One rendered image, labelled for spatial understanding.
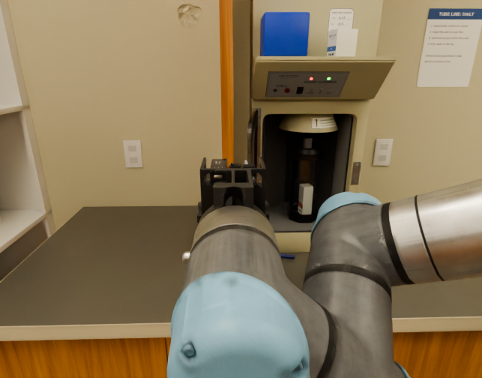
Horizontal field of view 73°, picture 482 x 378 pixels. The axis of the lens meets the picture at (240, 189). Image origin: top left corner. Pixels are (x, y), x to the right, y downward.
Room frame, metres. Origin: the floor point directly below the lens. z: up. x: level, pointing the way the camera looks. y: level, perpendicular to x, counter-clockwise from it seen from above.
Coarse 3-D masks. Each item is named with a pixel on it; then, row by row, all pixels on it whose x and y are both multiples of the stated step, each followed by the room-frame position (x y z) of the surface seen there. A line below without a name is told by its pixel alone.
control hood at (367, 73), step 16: (256, 64) 0.79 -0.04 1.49; (272, 64) 0.79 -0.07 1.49; (288, 64) 0.79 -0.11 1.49; (304, 64) 0.80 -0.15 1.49; (320, 64) 0.80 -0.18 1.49; (336, 64) 0.80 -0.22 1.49; (352, 64) 0.80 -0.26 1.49; (368, 64) 0.80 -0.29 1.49; (384, 64) 0.80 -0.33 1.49; (256, 80) 0.83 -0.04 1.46; (352, 80) 0.83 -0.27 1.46; (368, 80) 0.83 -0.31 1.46; (384, 80) 0.84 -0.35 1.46; (256, 96) 0.87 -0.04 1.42; (352, 96) 0.87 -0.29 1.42; (368, 96) 0.87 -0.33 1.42
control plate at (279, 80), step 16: (272, 80) 0.83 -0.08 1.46; (288, 80) 0.83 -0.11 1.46; (304, 80) 0.83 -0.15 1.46; (320, 80) 0.83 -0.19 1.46; (336, 80) 0.83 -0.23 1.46; (272, 96) 0.87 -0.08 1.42; (288, 96) 0.87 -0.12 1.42; (304, 96) 0.87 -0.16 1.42; (320, 96) 0.87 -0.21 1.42; (336, 96) 0.87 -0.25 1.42
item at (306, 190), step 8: (296, 160) 0.98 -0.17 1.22; (304, 160) 0.96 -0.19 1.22; (312, 160) 0.96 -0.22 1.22; (320, 160) 0.98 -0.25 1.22; (296, 168) 0.98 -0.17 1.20; (304, 168) 0.96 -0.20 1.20; (312, 168) 0.96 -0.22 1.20; (296, 176) 0.97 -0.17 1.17; (304, 176) 0.96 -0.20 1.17; (312, 176) 0.96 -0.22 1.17; (296, 184) 0.97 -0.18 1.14; (304, 184) 0.96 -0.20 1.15; (312, 184) 0.96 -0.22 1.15; (296, 192) 0.97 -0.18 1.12; (304, 192) 0.96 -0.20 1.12; (312, 192) 0.96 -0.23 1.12; (296, 200) 0.97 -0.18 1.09; (304, 200) 0.96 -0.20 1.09; (312, 200) 0.96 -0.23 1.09; (296, 208) 0.97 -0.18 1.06; (304, 208) 0.96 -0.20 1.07; (312, 208) 0.97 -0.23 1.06
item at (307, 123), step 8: (288, 120) 0.97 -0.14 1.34; (296, 120) 0.95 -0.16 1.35; (304, 120) 0.93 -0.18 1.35; (312, 120) 0.93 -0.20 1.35; (320, 120) 0.93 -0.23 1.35; (328, 120) 0.94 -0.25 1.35; (280, 128) 0.99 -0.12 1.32; (288, 128) 0.95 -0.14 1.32; (296, 128) 0.93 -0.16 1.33; (304, 128) 0.92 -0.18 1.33; (312, 128) 0.92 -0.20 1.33; (320, 128) 0.92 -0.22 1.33; (328, 128) 0.93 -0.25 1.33; (336, 128) 0.96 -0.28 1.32
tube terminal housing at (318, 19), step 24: (264, 0) 0.90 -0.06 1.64; (288, 0) 0.90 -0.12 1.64; (312, 0) 0.90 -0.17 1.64; (336, 0) 0.91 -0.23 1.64; (360, 0) 0.91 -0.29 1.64; (312, 24) 0.90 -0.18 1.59; (360, 24) 0.91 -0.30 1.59; (312, 48) 0.90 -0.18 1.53; (360, 48) 0.91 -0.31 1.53; (360, 120) 0.91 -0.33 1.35; (360, 144) 0.91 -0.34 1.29; (288, 240) 0.90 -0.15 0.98
